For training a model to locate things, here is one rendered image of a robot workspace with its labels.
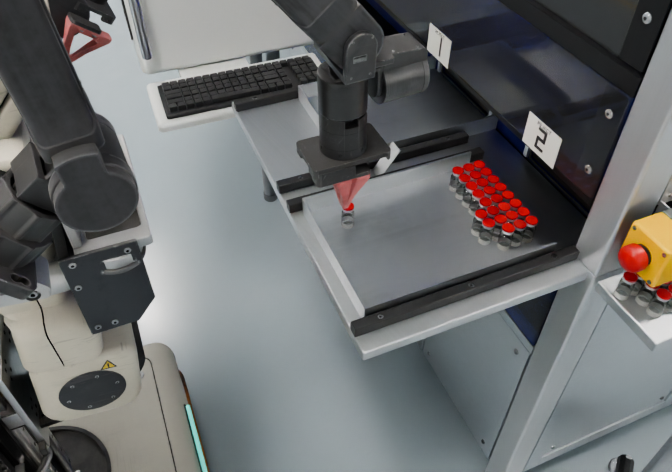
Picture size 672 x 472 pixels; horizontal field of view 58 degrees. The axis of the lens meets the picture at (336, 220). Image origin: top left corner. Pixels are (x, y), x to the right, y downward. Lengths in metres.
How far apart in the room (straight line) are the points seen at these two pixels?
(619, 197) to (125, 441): 1.17
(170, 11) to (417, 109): 0.65
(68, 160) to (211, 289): 1.59
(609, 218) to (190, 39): 1.09
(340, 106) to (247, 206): 1.75
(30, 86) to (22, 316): 0.51
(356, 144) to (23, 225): 0.36
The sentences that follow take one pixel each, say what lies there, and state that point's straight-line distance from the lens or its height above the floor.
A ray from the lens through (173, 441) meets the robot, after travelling 1.54.
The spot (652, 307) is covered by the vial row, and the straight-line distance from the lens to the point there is 1.03.
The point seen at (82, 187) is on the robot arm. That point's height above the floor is 1.26.
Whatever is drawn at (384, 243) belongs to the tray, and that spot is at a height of 0.88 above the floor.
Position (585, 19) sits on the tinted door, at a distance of 0.96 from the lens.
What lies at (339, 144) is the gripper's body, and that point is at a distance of 0.71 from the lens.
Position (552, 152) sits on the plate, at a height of 1.02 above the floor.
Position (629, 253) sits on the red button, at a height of 1.01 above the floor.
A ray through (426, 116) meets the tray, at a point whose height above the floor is 0.88.
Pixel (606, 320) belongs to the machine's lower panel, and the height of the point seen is 0.72.
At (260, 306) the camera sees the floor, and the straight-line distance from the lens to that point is 2.07.
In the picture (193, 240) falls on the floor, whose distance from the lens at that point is 2.31.
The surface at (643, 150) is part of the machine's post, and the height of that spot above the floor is 1.13.
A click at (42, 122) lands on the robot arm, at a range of 0.59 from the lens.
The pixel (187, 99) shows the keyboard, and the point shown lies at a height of 0.83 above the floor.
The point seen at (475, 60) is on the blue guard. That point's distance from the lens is 1.19.
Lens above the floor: 1.63
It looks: 44 degrees down
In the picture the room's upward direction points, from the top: straight up
